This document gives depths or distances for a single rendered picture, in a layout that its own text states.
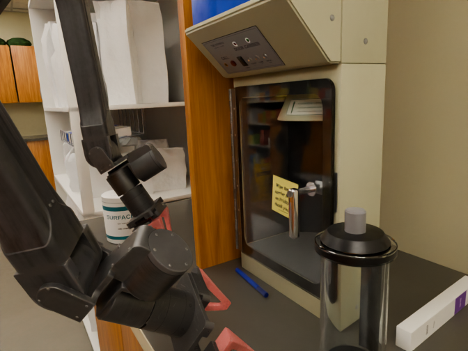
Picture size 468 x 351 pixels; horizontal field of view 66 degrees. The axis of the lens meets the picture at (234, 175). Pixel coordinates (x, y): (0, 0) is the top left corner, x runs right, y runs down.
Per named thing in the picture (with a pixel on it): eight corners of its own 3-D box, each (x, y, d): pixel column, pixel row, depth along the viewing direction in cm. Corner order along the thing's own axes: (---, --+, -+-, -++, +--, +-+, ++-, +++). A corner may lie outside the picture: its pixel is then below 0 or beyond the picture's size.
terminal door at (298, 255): (241, 249, 91) (234, 86, 83) (332, 304, 65) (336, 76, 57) (238, 251, 90) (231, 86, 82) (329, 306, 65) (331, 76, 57)
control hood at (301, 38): (232, 78, 83) (230, 32, 81) (342, 63, 56) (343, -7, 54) (186, 79, 77) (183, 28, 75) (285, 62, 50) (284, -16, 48)
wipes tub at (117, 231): (141, 226, 126) (136, 184, 123) (153, 237, 115) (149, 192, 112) (102, 235, 120) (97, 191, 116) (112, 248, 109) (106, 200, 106)
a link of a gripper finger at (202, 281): (235, 279, 57) (186, 262, 53) (253, 311, 51) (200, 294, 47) (212, 312, 58) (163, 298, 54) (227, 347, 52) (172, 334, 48)
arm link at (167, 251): (62, 245, 45) (30, 301, 37) (107, 182, 40) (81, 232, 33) (145, 286, 49) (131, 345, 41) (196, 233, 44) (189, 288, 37)
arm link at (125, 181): (108, 172, 83) (99, 177, 77) (132, 156, 82) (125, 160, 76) (125, 196, 84) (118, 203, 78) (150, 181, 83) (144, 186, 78)
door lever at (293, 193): (317, 234, 65) (307, 230, 67) (317, 182, 63) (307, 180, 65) (294, 241, 62) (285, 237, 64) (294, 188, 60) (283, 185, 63)
